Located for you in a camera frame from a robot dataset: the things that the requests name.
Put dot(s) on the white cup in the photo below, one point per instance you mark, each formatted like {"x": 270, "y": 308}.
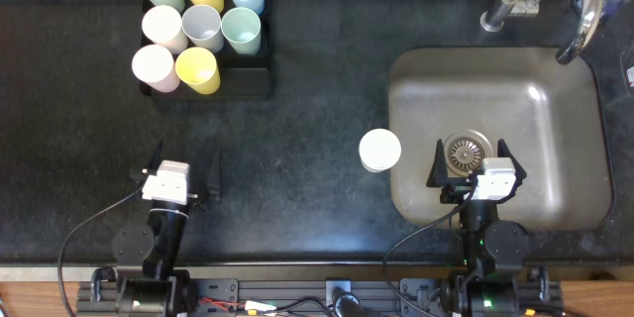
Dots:
{"x": 380, "y": 149}
{"x": 161, "y": 25}

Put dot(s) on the black tray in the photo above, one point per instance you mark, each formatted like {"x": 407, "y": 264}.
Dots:
{"x": 247, "y": 80}

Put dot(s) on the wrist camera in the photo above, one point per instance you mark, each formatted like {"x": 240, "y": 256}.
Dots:
{"x": 167, "y": 183}
{"x": 494, "y": 178}

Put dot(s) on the mounting rail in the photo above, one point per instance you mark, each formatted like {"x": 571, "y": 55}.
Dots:
{"x": 297, "y": 297}

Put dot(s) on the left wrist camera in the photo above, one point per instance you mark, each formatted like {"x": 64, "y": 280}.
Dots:
{"x": 167, "y": 183}

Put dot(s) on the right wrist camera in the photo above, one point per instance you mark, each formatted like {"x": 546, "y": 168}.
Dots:
{"x": 494, "y": 178}

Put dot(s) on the grey cup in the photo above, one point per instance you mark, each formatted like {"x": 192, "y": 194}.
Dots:
{"x": 200, "y": 24}

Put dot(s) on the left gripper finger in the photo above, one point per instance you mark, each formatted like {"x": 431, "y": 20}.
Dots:
{"x": 155, "y": 158}
{"x": 214, "y": 178}

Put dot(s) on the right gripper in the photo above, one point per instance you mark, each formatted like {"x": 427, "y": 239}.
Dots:
{"x": 456, "y": 190}

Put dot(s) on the steel sink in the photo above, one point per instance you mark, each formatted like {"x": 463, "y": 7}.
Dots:
{"x": 545, "y": 129}

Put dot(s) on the pink cup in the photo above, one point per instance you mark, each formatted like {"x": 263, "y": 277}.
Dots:
{"x": 152, "y": 64}

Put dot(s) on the steel tap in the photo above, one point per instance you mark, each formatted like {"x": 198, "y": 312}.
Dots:
{"x": 590, "y": 10}

